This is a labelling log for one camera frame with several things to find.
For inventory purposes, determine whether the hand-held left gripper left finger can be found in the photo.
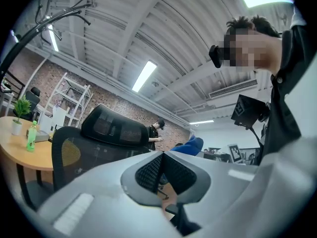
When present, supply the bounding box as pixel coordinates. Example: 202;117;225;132
135;154;163;194

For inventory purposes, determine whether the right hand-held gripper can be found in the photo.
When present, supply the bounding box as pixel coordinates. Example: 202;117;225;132
203;144;243;164

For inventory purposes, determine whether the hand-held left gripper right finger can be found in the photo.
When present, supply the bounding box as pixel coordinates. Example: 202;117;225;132
162;153;198;195

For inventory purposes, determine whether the blue cloth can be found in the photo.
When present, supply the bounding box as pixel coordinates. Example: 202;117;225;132
170;135;205;157

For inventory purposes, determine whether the black mesh office chair back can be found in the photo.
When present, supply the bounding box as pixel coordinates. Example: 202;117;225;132
51;126;152;192

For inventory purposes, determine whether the black chest-mounted screen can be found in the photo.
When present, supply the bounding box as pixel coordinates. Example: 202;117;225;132
230;94;271;143

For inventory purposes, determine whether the black mesh chair headrest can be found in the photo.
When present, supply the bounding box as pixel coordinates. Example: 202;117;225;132
81;103;150;150

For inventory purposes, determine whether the white ceiling air vent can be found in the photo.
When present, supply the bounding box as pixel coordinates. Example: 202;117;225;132
208;78;259;99

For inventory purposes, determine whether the person's head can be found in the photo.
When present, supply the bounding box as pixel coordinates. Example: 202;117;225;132
224;28;283;74

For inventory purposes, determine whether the white metal shelf unit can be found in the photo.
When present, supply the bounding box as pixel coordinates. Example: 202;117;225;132
46;72;94;131

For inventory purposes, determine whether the grey box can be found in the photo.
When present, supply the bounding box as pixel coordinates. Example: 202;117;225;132
34;130;50;143

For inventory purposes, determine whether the green plastic bottle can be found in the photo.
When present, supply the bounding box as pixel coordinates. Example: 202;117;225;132
26;120;38;153

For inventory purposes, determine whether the round wooden table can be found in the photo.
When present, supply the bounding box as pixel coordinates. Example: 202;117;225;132
0;116;54;209

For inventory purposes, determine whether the small potted green plant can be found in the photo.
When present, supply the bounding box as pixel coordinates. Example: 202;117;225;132
11;95;33;136

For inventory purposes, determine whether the black metal railing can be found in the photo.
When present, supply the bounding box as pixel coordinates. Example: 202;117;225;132
0;70;26;94

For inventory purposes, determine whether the black coat rack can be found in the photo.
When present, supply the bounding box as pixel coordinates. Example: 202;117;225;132
0;0;97;84

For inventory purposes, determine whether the black head-worn camera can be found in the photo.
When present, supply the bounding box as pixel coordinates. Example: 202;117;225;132
209;45;225;69

